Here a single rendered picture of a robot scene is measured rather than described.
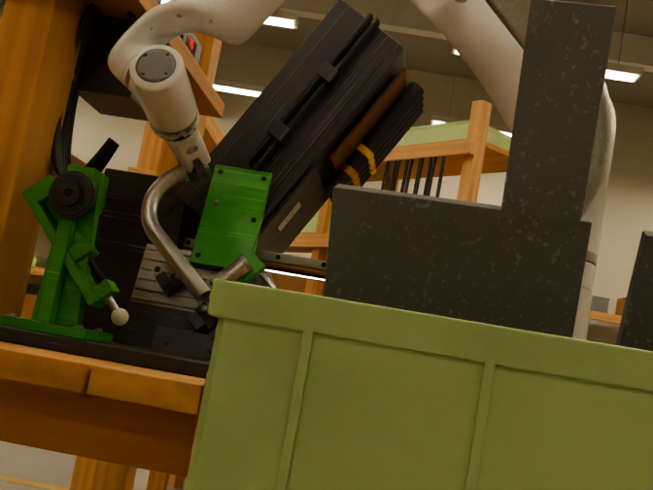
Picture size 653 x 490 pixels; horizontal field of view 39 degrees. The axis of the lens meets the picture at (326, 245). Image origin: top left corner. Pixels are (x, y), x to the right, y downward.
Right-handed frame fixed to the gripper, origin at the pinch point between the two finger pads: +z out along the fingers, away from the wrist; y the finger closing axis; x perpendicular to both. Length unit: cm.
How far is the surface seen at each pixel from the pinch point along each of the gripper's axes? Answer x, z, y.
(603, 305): -396, 813, 54
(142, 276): 17.9, 11.4, -9.2
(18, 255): 34.1, -2.9, -0.4
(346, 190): 6, -99, -63
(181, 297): 13.9, 11.9, -16.8
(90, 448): 34, -33, -47
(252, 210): -6.1, 9.7, -9.7
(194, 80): -14.6, 25.7, 33.0
